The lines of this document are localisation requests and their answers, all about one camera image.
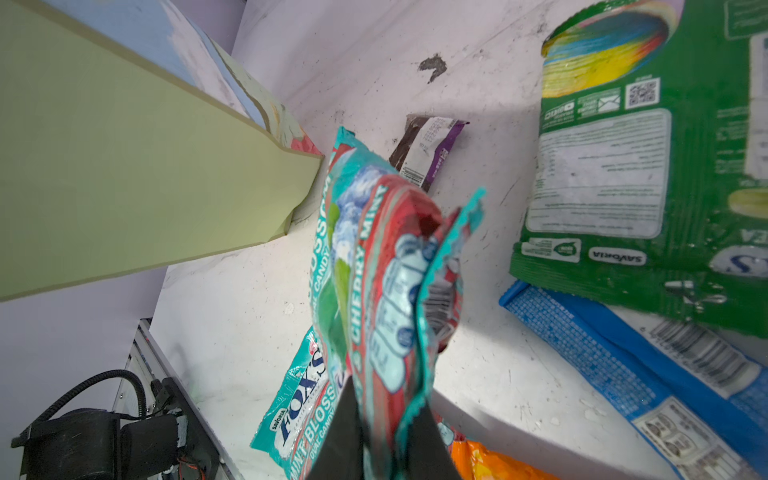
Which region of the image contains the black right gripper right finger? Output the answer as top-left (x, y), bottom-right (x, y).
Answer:
top-left (406, 405), bottom-right (461, 480)

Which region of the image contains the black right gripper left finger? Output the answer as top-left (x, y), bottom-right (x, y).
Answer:
top-left (306, 379), bottom-right (364, 480)

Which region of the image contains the teal fox's candy bag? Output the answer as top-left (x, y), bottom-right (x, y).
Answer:
top-left (250, 329), bottom-right (350, 480)
top-left (310, 128), bottom-right (485, 479)

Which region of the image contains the white printed paper bag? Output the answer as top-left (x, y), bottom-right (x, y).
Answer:
top-left (1, 1), bottom-right (322, 301)

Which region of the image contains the orange Fox's candy bag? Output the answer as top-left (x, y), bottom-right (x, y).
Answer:
top-left (449, 440), bottom-right (558, 480)

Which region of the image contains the green candy bag right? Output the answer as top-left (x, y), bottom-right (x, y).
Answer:
top-left (510, 0), bottom-right (767, 337)

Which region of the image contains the blue snack packet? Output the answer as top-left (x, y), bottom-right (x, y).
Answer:
top-left (499, 281), bottom-right (767, 479)

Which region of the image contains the small brown purple snack bar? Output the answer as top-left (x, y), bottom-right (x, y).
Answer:
top-left (389, 114), bottom-right (469, 192)

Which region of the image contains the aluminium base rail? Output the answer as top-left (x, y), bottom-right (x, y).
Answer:
top-left (111, 319), bottom-right (242, 479)

